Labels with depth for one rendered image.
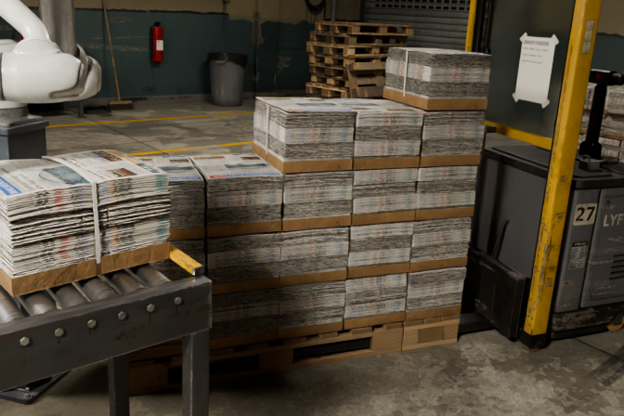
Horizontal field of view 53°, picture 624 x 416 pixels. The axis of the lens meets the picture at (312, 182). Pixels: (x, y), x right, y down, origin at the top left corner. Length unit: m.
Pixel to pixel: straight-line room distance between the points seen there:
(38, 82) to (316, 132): 1.18
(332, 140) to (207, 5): 7.55
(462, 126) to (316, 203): 0.69
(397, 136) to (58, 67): 1.44
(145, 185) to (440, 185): 1.46
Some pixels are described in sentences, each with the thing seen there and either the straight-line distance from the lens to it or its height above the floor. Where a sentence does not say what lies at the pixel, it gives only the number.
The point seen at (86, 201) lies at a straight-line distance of 1.47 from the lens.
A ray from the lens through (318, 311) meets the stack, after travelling 2.59.
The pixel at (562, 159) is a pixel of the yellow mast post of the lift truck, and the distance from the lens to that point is 2.73.
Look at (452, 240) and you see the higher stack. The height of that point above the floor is 0.50.
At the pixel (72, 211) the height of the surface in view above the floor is 0.97.
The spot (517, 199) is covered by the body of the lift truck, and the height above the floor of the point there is 0.60.
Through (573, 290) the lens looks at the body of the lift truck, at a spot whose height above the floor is 0.27.
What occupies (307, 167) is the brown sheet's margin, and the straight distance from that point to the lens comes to 2.34.
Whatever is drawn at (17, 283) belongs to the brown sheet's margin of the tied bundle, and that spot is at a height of 0.84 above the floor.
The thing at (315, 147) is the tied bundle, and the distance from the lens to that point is 2.34.
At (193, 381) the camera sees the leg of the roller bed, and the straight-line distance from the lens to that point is 1.59.
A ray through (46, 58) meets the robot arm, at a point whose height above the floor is 1.30.
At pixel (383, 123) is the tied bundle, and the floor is 1.01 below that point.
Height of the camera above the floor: 1.42
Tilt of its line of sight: 15 degrees down
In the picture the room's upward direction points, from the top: 3 degrees clockwise
